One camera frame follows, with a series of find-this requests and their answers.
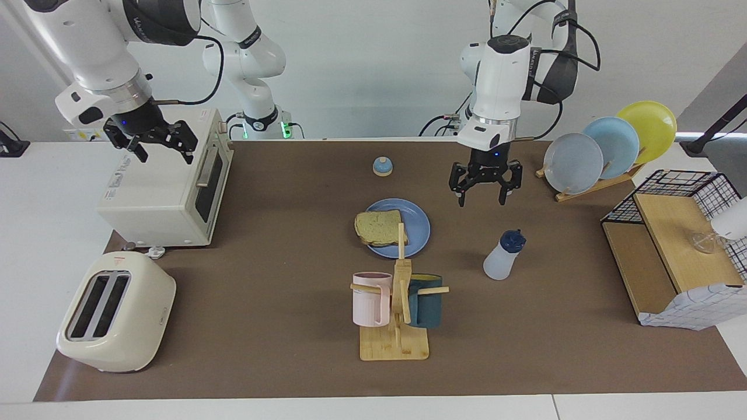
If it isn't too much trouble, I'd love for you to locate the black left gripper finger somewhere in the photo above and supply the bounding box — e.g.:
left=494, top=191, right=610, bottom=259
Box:
left=495, top=160, right=523, bottom=207
left=448, top=162, right=478, bottom=208

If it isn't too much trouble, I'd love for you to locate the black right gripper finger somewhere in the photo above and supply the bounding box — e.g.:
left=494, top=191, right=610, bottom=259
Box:
left=103, top=124, right=149, bottom=165
left=162, top=120, right=198, bottom=166

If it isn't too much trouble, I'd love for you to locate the seasoning bottle with navy cap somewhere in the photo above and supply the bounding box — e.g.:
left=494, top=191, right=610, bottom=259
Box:
left=483, top=229, right=527, bottom=281

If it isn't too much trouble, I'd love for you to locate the toast bread slice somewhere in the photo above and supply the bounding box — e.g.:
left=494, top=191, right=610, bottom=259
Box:
left=354, top=209, right=409, bottom=247

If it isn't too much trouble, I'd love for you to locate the grey plate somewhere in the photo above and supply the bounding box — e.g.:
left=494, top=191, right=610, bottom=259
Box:
left=543, top=132, right=605, bottom=195

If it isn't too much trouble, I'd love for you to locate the blue round plate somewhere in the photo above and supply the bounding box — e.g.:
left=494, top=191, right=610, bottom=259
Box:
left=360, top=198, right=431, bottom=259

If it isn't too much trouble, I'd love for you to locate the wooden plate rack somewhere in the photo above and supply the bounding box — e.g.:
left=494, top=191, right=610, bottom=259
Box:
left=536, top=149, right=647, bottom=202

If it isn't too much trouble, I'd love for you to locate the light blue plate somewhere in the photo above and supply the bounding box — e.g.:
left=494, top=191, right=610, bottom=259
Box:
left=582, top=117, right=641, bottom=180

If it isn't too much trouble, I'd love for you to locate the yellow plate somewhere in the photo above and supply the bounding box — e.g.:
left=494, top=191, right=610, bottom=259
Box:
left=617, top=101, right=678, bottom=165

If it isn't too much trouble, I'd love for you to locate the white power strip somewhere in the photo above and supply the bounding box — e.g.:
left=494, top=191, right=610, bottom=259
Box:
left=62, top=125, right=109, bottom=142

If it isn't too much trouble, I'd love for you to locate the white toaster oven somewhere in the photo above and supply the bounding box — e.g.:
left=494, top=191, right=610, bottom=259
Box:
left=97, top=108, right=234, bottom=248

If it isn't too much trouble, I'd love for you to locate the black clamp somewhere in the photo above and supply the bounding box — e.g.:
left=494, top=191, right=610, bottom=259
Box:
left=0, top=121, right=31, bottom=158

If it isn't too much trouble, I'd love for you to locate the dark teal mug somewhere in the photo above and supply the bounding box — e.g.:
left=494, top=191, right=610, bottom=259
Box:
left=407, top=274, right=444, bottom=328

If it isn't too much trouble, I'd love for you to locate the pink ribbed mug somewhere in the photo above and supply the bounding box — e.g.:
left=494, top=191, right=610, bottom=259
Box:
left=352, top=272, right=393, bottom=327

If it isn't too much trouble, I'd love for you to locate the brown table mat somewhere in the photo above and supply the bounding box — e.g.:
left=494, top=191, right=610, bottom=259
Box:
left=33, top=140, right=747, bottom=402

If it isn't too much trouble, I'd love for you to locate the wooden shelf box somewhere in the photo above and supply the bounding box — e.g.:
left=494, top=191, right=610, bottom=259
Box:
left=602, top=193, right=745, bottom=325

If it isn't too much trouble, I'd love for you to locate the wooden mug rack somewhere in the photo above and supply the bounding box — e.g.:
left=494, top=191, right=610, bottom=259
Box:
left=350, top=223, right=451, bottom=361

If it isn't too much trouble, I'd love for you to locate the cream two-slot toaster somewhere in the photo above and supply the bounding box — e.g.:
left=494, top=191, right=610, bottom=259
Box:
left=56, top=252, right=177, bottom=373

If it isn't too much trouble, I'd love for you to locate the clear glass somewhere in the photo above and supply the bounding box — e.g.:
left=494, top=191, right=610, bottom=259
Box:
left=689, top=231, right=724, bottom=254

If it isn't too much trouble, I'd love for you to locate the white checked cloth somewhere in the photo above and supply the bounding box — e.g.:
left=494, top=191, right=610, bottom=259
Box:
left=638, top=283, right=747, bottom=331

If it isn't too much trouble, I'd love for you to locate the white cylinder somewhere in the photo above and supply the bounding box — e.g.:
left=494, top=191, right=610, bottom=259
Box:
left=710, top=197, right=747, bottom=241

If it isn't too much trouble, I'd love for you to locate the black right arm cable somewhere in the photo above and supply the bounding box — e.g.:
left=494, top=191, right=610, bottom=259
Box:
left=149, top=32, right=226, bottom=107

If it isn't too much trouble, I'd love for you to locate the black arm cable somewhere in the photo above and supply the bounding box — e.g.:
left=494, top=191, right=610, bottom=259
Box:
left=149, top=32, right=226, bottom=107
left=490, top=0, right=602, bottom=142

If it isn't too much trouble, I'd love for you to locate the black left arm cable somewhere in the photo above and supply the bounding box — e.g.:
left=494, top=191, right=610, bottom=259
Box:
left=490, top=0, right=602, bottom=142

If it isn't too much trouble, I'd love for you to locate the black wire basket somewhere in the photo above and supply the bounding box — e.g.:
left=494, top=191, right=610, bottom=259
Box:
left=601, top=170, right=747, bottom=284

